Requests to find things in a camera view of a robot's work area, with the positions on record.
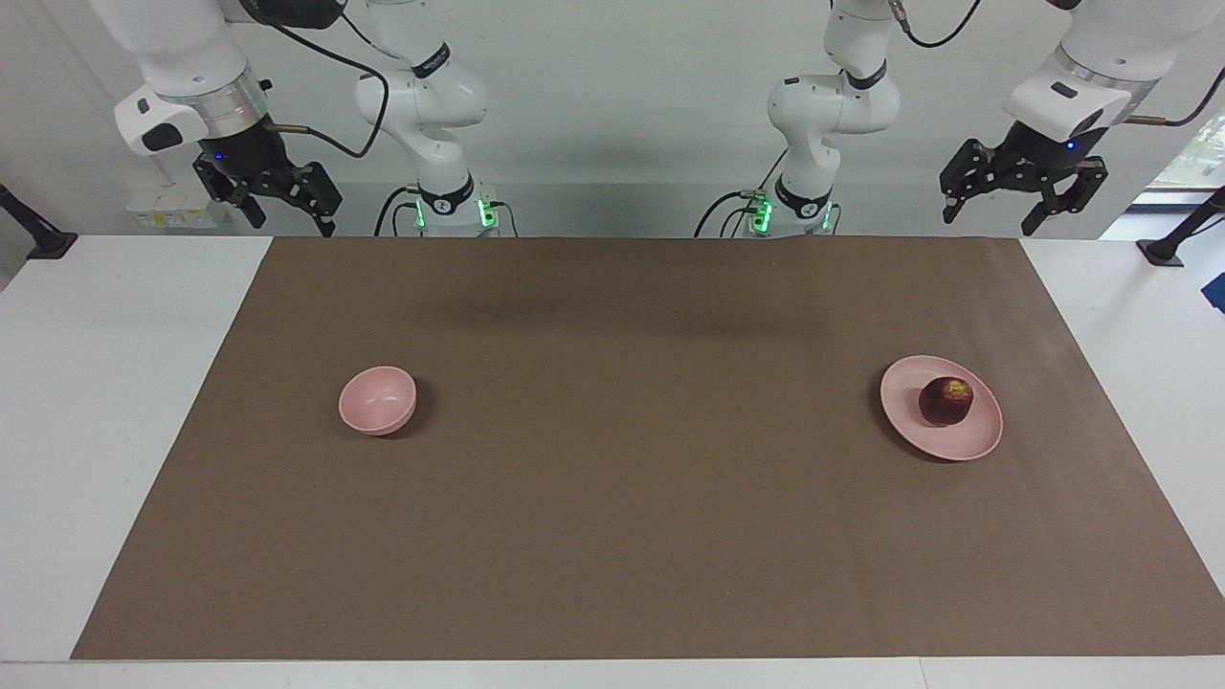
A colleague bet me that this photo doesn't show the pink bowl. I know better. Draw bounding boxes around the pink bowl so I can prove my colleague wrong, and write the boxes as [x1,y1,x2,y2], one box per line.
[338,366,418,437]

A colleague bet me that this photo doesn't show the black camera stand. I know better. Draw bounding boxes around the black camera stand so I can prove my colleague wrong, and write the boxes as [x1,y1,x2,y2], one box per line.
[0,182,78,260]
[1136,186,1225,268]

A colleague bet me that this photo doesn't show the black base cable bundle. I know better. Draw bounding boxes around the black base cable bundle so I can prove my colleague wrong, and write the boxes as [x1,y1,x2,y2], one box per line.
[694,147,791,238]

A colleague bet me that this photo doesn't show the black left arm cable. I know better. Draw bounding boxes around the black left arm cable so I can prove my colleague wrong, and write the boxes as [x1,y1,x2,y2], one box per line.
[888,0,1225,128]

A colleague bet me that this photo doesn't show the window with dark frame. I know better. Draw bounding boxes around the window with dark frame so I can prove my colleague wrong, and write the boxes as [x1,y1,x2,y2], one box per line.
[1144,91,1225,210]

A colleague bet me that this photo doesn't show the white power strip box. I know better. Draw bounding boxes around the white power strip box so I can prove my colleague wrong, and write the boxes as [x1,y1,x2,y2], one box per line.
[124,182,232,231]

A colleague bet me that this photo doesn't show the pink plate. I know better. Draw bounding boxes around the pink plate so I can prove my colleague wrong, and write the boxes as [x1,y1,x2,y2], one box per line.
[880,355,1004,462]

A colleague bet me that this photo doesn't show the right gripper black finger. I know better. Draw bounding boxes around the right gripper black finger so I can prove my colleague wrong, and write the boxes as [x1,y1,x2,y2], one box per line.
[193,157,268,230]
[286,162,344,239]

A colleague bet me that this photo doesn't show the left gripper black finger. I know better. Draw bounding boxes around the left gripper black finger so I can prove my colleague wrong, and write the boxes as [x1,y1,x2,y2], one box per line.
[1020,157,1110,238]
[939,139,1002,224]

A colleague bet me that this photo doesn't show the dark red apple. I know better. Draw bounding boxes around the dark red apple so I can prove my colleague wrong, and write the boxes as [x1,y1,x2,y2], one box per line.
[918,376,975,428]

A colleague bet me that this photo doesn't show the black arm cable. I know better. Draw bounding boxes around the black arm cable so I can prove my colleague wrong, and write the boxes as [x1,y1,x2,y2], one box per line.
[239,0,392,160]
[888,0,1225,128]

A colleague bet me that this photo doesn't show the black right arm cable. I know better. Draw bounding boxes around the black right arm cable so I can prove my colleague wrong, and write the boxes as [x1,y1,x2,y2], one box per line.
[239,0,392,160]

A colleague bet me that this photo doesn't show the brown table mat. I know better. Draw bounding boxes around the brown table mat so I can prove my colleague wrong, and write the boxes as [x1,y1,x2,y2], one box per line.
[71,235,1225,661]

